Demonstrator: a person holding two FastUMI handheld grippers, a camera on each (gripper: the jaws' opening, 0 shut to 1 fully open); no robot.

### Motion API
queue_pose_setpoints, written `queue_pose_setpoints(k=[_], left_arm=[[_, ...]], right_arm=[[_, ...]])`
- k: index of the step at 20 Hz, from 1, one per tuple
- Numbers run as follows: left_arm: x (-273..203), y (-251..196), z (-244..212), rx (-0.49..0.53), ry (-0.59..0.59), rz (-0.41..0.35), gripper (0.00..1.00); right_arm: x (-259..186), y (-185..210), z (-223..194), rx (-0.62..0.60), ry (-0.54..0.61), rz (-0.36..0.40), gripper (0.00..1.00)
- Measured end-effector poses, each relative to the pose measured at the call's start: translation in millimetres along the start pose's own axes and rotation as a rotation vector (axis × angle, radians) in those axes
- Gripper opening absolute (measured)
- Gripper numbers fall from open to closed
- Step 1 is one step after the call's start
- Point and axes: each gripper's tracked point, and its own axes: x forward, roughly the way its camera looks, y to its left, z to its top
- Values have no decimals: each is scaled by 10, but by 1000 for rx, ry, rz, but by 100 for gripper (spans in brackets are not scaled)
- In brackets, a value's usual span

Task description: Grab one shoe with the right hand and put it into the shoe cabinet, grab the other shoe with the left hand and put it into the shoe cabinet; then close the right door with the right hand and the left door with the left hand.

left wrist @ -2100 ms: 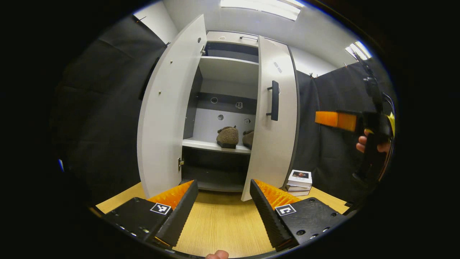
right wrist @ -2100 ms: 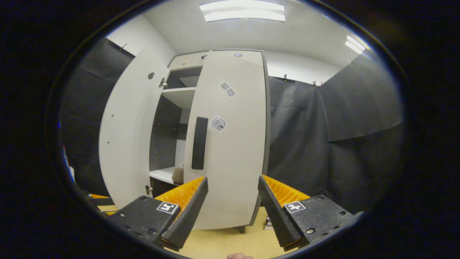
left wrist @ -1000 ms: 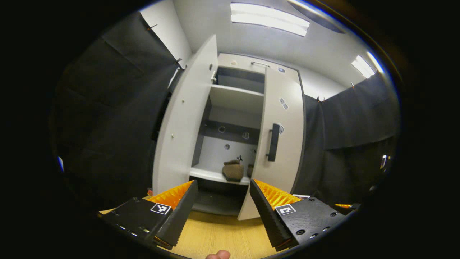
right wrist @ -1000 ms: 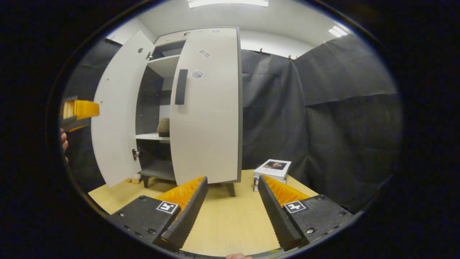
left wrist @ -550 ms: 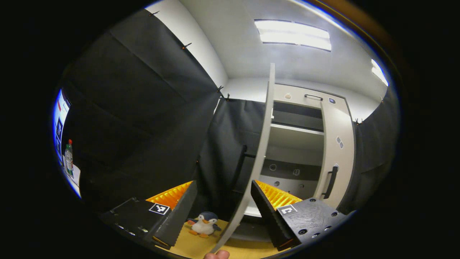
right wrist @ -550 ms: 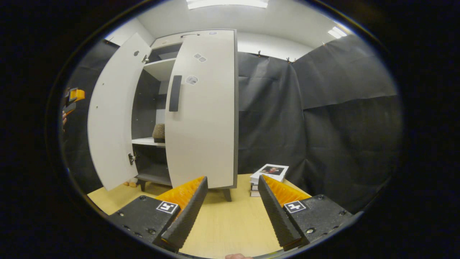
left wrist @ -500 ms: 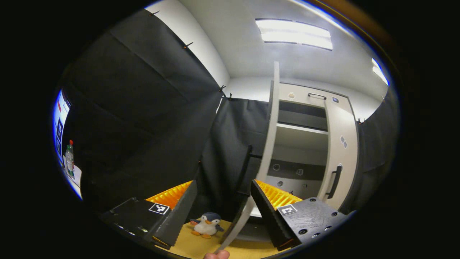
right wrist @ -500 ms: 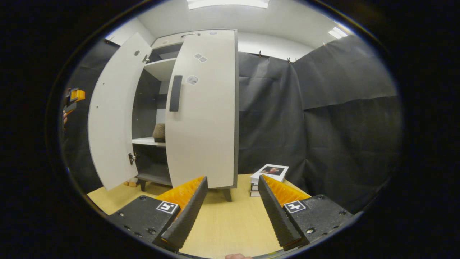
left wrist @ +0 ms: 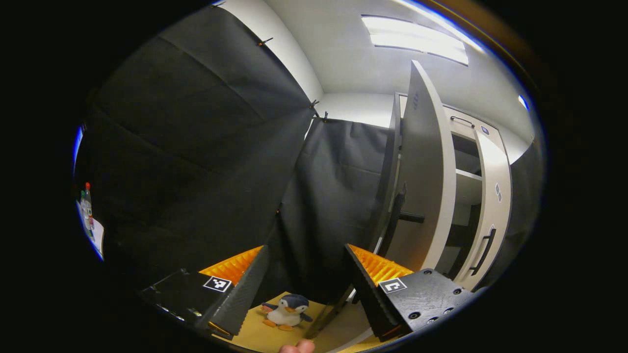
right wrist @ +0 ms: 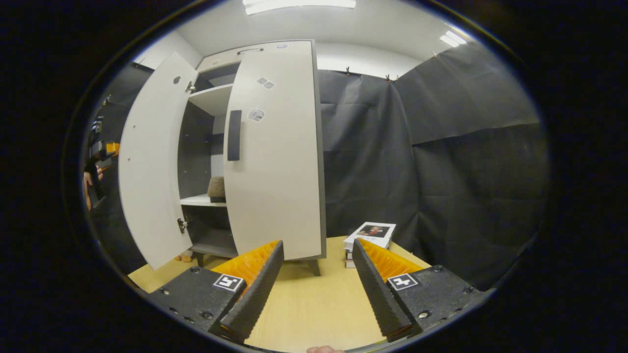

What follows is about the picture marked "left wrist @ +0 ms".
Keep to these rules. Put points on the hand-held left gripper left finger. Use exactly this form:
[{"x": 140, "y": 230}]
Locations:
[{"x": 245, "y": 294}]

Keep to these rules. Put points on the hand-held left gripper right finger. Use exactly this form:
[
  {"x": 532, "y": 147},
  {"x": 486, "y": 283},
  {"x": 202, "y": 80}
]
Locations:
[{"x": 370, "y": 294}]

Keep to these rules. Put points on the white shoe cabinet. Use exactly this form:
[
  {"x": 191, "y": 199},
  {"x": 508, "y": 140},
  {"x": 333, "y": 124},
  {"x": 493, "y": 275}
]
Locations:
[{"x": 427, "y": 162}]

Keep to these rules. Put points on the white shoe cabinet door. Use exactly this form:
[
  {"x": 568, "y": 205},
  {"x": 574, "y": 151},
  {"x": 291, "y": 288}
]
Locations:
[
  {"x": 422, "y": 147},
  {"x": 490, "y": 162}
]

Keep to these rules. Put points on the white cabinet shelf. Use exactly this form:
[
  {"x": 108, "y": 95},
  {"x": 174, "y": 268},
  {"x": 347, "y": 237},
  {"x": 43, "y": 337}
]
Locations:
[{"x": 468, "y": 174}]

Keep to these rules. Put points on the white cabinet drawer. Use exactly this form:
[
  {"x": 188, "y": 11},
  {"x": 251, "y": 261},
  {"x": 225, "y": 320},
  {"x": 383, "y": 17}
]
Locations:
[{"x": 462, "y": 121}]

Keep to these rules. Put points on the penguin plush toy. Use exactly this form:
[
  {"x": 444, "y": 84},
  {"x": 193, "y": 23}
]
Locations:
[{"x": 287, "y": 314}]

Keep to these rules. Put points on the white paper sheet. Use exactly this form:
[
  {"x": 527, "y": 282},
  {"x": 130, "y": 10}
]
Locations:
[{"x": 98, "y": 238}]

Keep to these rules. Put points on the clear bottle red cap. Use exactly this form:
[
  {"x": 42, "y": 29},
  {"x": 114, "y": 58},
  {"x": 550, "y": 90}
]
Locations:
[{"x": 87, "y": 211}]

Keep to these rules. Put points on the large ceiling light panel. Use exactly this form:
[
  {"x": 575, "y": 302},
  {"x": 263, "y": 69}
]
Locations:
[{"x": 417, "y": 39}]

